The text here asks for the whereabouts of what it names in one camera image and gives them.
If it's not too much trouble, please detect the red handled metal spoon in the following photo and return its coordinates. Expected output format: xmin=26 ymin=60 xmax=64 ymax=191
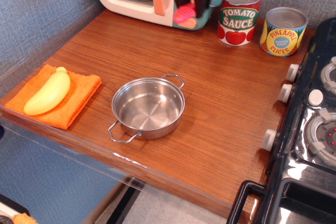
xmin=173 ymin=3 xmax=196 ymax=24

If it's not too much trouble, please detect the tomato sauce can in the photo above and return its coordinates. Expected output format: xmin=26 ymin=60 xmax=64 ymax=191
xmin=217 ymin=0 xmax=261 ymax=46

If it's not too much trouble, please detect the pineapple slices can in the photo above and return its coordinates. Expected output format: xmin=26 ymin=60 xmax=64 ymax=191
xmin=259 ymin=7 xmax=308 ymax=57

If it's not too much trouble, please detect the stainless steel pot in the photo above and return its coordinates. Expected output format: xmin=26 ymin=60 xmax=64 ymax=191
xmin=108 ymin=74 xmax=185 ymax=143

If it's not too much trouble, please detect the white stove knob back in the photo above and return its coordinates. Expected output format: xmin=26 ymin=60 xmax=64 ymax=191
xmin=286 ymin=64 xmax=300 ymax=82

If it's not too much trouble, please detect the white stove knob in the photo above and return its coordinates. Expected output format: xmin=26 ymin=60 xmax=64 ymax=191
xmin=262 ymin=129 xmax=277 ymax=152
xmin=278 ymin=84 xmax=292 ymax=103
xmin=286 ymin=64 xmax=300 ymax=82

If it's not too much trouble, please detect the white stove knob middle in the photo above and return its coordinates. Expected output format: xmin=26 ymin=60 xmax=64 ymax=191
xmin=278 ymin=84 xmax=292 ymax=103

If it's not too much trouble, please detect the white stove knob front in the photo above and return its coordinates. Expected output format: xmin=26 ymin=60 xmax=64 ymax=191
xmin=262 ymin=129 xmax=277 ymax=152

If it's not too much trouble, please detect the orange folded cloth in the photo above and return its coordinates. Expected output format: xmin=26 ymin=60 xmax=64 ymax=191
xmin=4 ymin=65 xmax=101 ymax=130

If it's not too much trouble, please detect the yellow toy banana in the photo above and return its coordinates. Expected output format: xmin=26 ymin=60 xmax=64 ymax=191
xmin=23 ymin=67 xmax=71 ymax=115

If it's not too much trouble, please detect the black toy stove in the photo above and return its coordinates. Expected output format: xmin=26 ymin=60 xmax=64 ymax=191
xmin=227 ymin=18 xmax=335 ymax=223

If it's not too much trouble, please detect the orange object bottom corner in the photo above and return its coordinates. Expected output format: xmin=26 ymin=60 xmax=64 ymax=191
xmin=12 ymin=213 xmax=37 ymax=224

